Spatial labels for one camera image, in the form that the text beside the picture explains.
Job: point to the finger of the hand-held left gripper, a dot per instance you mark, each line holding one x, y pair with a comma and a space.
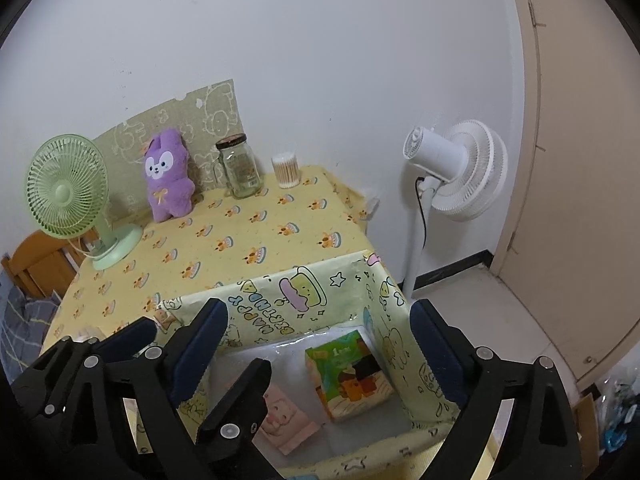
240, 400
130, 335

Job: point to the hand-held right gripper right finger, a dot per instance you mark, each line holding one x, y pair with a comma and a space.
435, 355

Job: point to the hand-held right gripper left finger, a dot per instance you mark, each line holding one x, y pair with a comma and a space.
200, 350

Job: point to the printed fabric storage box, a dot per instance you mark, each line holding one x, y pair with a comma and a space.
280, 310

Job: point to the small pale packet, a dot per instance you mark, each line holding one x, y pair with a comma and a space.
90, 332

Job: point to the colourful printed tissue pack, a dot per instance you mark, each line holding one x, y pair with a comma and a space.
350, 380

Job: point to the blue plaid cloth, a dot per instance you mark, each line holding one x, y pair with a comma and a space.
25, 325

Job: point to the wooden chair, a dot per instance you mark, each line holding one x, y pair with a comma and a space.
35, 265

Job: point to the yellow printed tablecloth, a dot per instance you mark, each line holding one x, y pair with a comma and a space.
225, 225

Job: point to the purple plush toy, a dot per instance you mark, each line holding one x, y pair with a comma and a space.
167, 185

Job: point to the green desk fan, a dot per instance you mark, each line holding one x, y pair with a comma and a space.
62, 192

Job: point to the small cardboard box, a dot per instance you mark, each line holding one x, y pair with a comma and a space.
585, 420

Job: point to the glass jar with dark lid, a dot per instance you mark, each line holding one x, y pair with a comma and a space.
240, 170

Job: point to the clear plastic bags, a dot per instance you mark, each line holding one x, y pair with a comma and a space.
615, 410

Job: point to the cotton swab container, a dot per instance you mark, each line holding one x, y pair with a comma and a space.
286, 170

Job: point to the white standing fan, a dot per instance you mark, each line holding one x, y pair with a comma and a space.
440, 152

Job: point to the green printed board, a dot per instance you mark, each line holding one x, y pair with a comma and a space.
220, 105

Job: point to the beige door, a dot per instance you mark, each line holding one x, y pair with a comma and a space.
590, 160

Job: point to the white wall socket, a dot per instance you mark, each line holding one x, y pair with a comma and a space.
372, 208

